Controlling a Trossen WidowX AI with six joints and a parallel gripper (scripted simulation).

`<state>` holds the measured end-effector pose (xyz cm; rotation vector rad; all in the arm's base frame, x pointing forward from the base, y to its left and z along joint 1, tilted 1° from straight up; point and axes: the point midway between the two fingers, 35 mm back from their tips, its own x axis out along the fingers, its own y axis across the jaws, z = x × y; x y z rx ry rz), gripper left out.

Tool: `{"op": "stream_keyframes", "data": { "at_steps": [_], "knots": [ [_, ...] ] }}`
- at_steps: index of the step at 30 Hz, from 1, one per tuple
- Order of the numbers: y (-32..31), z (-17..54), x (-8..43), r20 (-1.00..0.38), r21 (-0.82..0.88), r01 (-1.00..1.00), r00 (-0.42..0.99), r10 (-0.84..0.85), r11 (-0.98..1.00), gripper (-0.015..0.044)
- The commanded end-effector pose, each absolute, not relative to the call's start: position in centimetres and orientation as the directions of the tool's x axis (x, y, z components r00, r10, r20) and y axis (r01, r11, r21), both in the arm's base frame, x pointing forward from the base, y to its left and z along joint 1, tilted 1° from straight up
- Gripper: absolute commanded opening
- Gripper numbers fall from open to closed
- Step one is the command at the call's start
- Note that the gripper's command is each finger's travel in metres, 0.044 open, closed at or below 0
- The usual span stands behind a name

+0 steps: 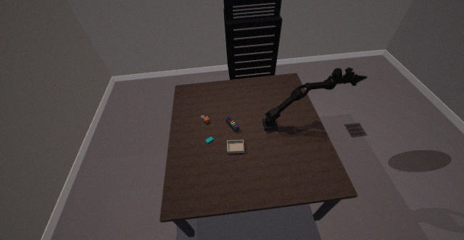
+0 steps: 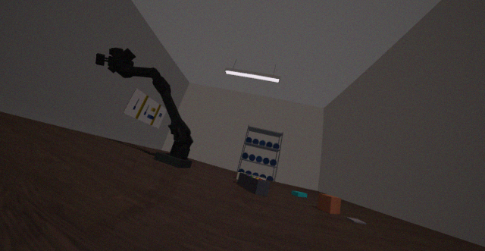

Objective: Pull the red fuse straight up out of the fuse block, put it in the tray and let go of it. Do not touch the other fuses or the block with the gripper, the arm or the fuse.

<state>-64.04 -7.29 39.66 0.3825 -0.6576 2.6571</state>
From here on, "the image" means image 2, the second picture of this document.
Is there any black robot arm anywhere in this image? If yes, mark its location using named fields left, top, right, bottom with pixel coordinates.
left=108, top=48, right=194, bottom=160

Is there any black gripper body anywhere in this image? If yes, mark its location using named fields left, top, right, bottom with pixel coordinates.
left=95, top=53, right=134, bottom=66

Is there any orange-brown block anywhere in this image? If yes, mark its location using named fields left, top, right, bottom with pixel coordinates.
left=317, top=193, right=342, bottom=214

